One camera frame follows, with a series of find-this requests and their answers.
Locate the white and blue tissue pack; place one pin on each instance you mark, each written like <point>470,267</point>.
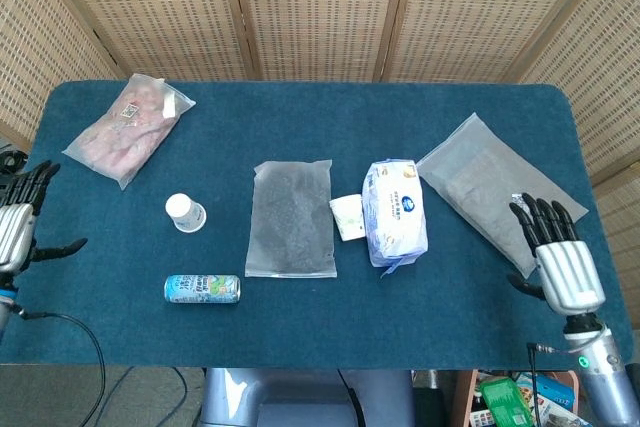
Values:
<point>397,217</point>

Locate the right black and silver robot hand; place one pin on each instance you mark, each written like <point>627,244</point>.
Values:
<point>570,272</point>

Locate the blue box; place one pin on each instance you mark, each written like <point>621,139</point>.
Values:
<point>550,389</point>

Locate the frosted bag with dark contents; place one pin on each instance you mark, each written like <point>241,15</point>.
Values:
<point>292,222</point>

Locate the blue felt table mat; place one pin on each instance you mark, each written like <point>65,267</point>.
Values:
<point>320,327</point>

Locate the wooden crate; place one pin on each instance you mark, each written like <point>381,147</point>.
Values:
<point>462,397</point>

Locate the light blue drink can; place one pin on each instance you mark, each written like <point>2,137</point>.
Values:
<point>200,289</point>

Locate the woven bamboo folding screen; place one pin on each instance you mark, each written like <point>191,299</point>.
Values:
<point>320,12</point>

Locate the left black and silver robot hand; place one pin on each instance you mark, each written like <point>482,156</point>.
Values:
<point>15,232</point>

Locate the printed cardboard box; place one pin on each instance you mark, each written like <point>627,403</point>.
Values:
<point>557,417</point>

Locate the green box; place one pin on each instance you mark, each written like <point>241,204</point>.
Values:
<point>505,402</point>

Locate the frosted bag with grey contents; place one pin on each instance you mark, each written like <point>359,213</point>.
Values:
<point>475,172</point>

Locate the frosted bag with pink contents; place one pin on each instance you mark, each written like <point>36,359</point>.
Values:
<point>125,137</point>

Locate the white paper cup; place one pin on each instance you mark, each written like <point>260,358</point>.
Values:
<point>347,219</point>
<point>186,214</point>

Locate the silver-blue robot torso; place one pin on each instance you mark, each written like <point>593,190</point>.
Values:
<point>280,397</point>

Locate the black equipment pile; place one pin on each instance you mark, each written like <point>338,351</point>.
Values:
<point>10,159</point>

